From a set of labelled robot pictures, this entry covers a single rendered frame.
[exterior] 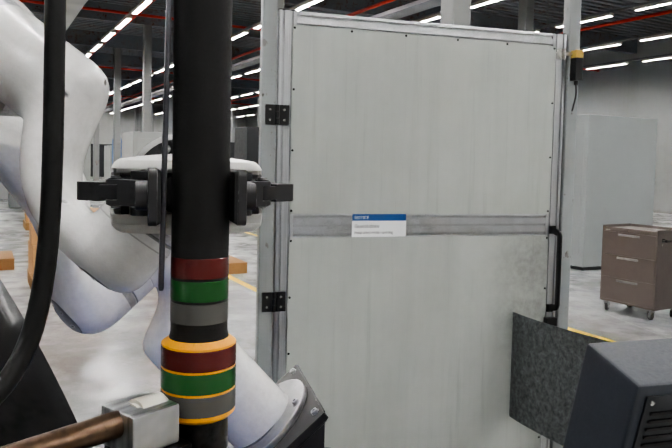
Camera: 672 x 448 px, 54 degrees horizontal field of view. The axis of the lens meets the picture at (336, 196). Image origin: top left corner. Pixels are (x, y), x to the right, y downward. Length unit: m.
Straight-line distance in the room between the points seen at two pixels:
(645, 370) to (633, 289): 6.38
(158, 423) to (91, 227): 0.28
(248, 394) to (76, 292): 0.32
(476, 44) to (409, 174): 0.53
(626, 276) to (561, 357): 4.97
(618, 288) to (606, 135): 3.51
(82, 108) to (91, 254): 0.15
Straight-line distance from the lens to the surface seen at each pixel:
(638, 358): 1.02
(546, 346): 2.50
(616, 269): 7.45
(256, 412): 1.14
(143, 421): 0.38
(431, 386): 2.55
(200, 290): 0.38
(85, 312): 1.07
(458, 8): 7.44
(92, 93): 0.69
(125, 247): 0.61
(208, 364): 0.39
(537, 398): 2.58
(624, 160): 10.75
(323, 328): 2.34
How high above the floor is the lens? 1.50
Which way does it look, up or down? 3 degrees down
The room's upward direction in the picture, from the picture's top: 1 degrees clockwise
